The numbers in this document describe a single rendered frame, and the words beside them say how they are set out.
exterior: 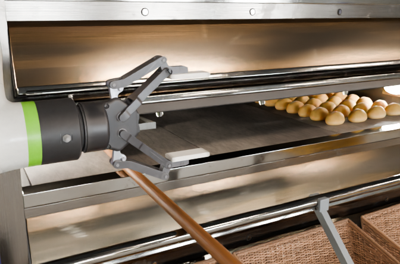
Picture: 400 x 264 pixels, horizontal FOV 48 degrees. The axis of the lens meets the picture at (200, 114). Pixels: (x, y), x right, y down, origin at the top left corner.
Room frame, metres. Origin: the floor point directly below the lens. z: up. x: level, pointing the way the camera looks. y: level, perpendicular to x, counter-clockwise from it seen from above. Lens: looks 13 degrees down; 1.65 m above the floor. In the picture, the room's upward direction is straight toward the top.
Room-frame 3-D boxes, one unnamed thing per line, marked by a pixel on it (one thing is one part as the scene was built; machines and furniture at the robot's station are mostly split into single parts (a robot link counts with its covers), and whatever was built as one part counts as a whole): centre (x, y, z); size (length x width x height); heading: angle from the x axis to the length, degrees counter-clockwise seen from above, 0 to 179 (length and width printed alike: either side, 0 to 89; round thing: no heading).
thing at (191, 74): (0.72, 0.02, 1.55); 0.07 x 0.03 x 0.01; 117
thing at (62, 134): (0.63, 0.21, 1.48); 0.12 x 0.06 x 0.09; 27
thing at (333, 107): (2.20, -0.63, 1.21); 0.61 x 0.48 x 0.06; 28
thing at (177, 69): (0.71, 0.04, 1.57); 0.05 x 0.01 x 0.03; 117
